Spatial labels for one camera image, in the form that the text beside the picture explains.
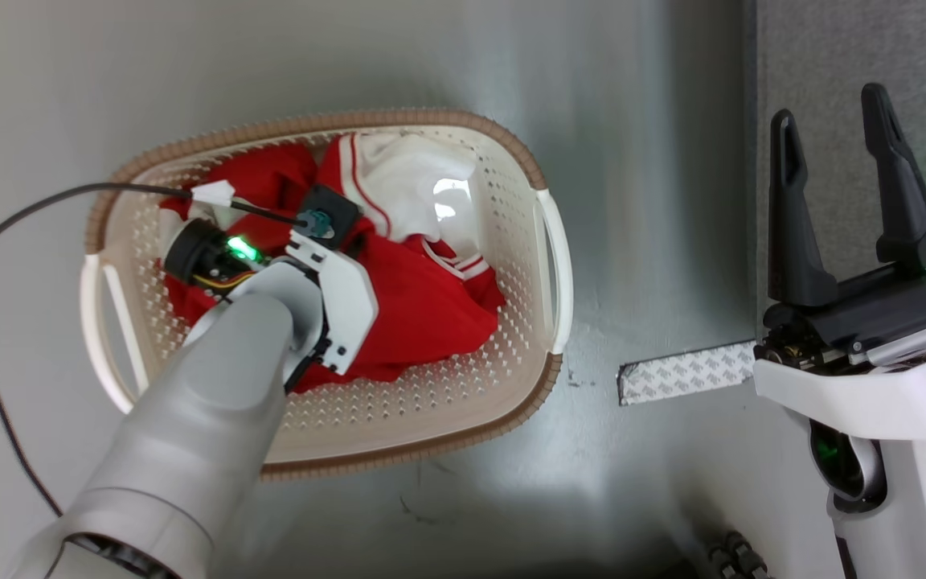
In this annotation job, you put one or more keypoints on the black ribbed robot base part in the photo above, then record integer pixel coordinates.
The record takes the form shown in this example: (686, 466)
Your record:
(738, 556)

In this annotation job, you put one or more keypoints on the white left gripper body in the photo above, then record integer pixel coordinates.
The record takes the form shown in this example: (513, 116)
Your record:
(346, 301)

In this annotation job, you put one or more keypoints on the red white-trimmed shirt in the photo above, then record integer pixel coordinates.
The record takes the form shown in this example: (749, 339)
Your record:
(423, 305)

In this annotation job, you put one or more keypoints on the silver patterned floor tape strip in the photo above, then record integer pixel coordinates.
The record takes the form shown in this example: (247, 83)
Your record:
(688, 371)

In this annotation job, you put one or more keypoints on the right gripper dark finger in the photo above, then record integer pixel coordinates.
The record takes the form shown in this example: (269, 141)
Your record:
(791, 249)
(901, 209)

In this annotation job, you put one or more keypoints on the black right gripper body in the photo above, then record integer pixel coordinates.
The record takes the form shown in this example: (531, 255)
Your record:
(881, 310)

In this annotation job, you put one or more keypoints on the cream perforated laundry basket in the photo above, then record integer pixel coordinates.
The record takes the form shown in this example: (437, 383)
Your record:
(503, 241)

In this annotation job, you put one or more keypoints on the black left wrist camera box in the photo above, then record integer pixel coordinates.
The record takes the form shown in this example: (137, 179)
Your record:
(336, 211)

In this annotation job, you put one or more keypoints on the grey fabric sofa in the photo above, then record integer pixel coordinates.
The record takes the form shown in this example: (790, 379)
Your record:
(833, 56)

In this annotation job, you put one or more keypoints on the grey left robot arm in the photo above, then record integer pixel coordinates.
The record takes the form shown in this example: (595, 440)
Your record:
(190, 434)

